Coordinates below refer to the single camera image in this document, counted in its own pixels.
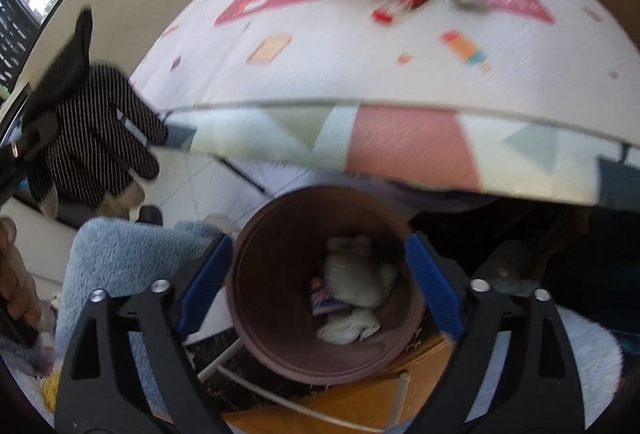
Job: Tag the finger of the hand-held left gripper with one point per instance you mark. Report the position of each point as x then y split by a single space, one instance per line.
35 132

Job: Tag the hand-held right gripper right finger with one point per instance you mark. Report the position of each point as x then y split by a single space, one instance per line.
432 286

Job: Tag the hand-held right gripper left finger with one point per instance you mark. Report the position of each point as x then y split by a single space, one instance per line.
205 286

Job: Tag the black striped glove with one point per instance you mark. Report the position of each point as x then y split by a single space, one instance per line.
100 124

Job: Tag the white tissue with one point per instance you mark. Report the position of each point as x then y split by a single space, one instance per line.
347 329

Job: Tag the brown round bin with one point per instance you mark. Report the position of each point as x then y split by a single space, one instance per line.
280 356

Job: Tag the blue cardboard box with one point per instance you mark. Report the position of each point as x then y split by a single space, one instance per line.
324 299

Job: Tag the red packet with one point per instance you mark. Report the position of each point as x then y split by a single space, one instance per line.
400 4

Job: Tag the person's left hand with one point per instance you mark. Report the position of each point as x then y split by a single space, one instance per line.
15 274

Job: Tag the person's left leg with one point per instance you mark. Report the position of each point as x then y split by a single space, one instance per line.
125 264

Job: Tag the person's leg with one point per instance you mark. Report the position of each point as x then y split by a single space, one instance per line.
592 364
125 264

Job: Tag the black folding table leg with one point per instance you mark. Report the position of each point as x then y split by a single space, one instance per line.
242 175

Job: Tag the wooden board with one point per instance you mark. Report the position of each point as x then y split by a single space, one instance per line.
350 406

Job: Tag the person's right leg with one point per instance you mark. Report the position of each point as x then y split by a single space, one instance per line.
592 364

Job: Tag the printed tablecloth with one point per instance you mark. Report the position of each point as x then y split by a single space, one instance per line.
350 64

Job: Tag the white metal tube frame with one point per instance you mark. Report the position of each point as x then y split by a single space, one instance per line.
300 406

